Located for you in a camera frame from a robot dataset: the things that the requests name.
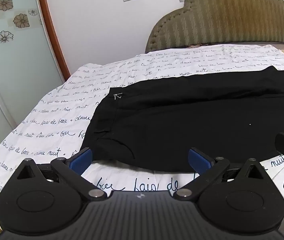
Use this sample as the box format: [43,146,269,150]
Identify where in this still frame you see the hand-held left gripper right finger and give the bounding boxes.
[173,148,268,201]

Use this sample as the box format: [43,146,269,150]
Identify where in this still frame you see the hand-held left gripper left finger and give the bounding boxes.
[14,147,108,202]

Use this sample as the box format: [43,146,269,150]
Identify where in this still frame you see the black pants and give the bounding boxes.
[80,65,284,173]

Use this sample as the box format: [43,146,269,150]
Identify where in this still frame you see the white script-print bed sheet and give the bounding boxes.
[0,44,284,240]

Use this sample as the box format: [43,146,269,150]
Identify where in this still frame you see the flower-print glass door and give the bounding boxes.
[0,0,65,153]

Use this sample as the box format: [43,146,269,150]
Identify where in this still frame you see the olive padded headboard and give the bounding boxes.
[145,0,284,53]

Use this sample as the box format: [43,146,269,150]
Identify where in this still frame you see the wooden door frame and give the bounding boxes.
[35,0,71,81]

